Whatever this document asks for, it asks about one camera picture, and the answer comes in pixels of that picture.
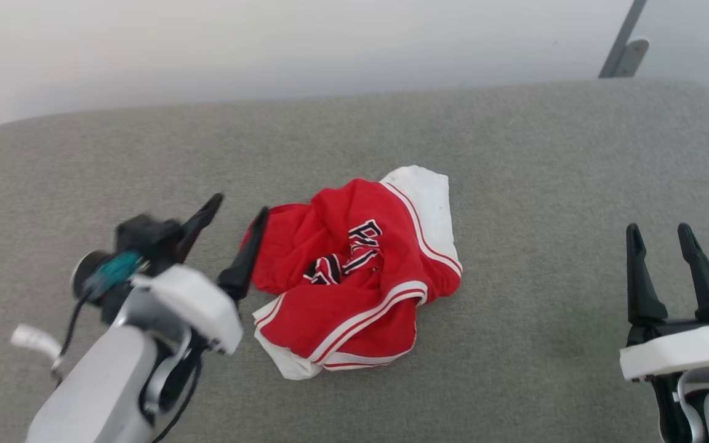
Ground grey fabric sofa cushion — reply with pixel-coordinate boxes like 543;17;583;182
0;79;709;443

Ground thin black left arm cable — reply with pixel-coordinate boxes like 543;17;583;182
52;288;93;377

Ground pale glass partition panel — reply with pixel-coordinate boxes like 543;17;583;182
628;0;709;97

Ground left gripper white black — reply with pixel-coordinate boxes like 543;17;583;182
130;193;270;356

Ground white cable label tag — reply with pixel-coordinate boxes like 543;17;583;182
10;324;63;370

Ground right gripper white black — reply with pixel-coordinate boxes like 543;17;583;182
619;223;709;386

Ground red white basketball shorts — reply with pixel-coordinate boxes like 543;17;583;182
241;165;463;381

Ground grey metal bracket post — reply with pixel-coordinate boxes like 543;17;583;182
598;0;651;79

